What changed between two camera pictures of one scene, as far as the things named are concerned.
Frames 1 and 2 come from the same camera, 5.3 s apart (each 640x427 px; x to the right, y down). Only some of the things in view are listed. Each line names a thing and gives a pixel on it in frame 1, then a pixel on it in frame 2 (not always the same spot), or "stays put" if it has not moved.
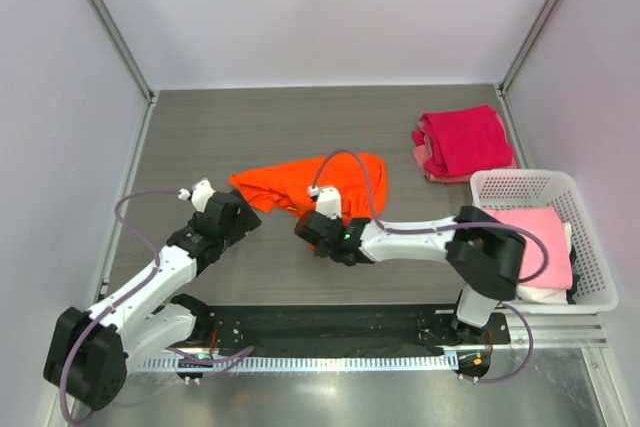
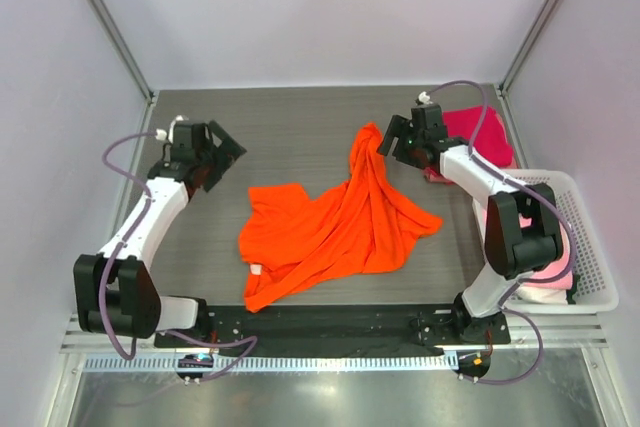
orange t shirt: (359, 179) → (363, 223)
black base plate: (415, 329) stays put
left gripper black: (245, 220) → (227, 153)
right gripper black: (319, 250) → (399, 127)
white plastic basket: (516, 188) stays put
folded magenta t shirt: (464, 140) stays put
